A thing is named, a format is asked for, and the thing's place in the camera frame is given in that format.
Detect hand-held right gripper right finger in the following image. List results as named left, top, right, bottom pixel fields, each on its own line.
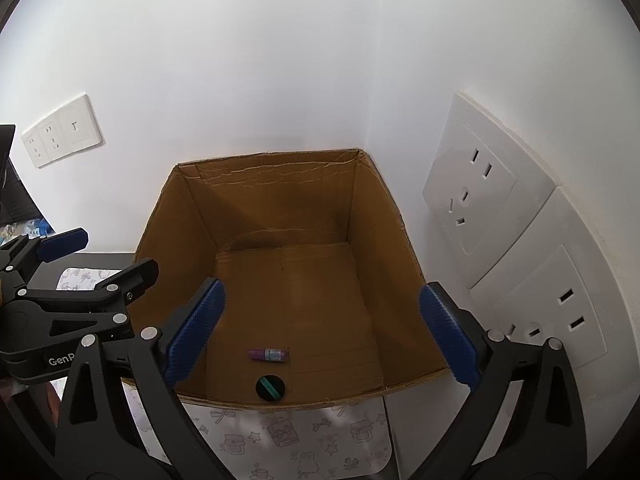
left=419, top=281, right=596, bottom=480

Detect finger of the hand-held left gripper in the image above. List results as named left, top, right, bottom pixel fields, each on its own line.
left=0, top=227, right=90, bottom=288
left=17, top=258, right=160, bottom=313

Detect small purple tube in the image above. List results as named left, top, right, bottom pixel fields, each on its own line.
left=248, top=347, right=289, bottom=362

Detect white wall socket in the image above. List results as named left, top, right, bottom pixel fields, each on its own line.
left=422, top=91, right=565, bottom=292
left=469, top=187, right=610, bottom=372

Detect brown cardboard box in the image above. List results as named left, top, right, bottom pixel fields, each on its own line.
left=131, top=147, right=453, bottom=408

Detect white triple wall socket panel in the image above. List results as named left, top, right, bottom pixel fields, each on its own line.
left=22, top=92, right=103, bottom=169

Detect black round cap green stripe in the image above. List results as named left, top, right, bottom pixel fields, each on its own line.
left=255, top=374, right=286, bottom=403

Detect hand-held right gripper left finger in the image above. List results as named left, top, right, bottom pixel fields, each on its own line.
left=50, top=277, right=236, bottom=480

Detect patterned white table mat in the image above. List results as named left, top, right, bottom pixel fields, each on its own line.
left=57, top=266, right=397, bottom=480

